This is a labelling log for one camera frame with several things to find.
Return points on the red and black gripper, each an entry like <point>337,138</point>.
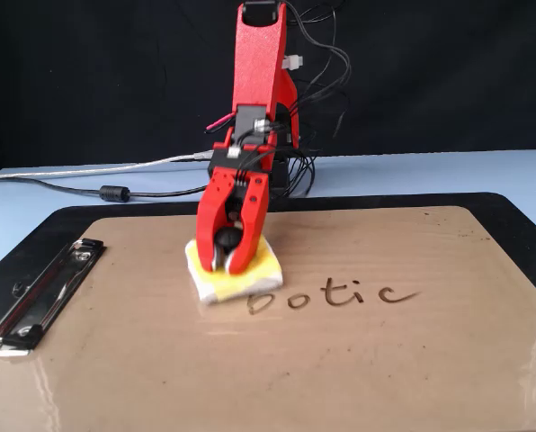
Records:
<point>245,159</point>

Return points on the yellow sponge with black knob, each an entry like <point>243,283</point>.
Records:
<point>250,281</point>

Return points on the black robot base with electronics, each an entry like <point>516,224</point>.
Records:
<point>281,177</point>

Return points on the brown clipboard board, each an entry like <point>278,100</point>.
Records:
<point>272,369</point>

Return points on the black backdrop cloth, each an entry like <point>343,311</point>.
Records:
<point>92,67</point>

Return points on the silver metal clipboard clip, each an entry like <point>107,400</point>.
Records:
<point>43,299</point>

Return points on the black rubber mat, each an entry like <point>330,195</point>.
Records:
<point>20,252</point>

